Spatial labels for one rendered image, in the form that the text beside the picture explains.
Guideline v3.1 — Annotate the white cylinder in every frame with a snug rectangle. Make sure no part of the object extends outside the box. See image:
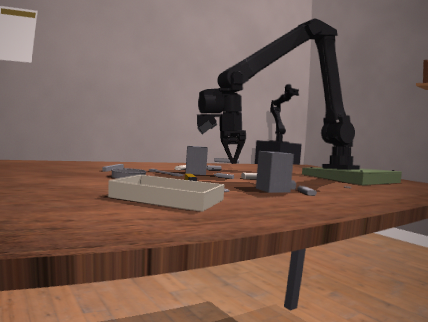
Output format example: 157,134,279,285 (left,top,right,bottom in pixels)
241,173,257,179

